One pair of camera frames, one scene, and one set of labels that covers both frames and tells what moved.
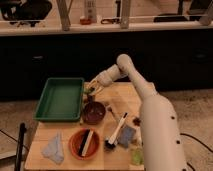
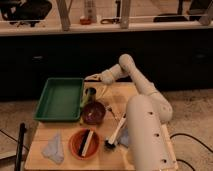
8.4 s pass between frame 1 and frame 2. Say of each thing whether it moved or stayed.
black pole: stayed
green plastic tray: stayed
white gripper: moved
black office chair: stayed
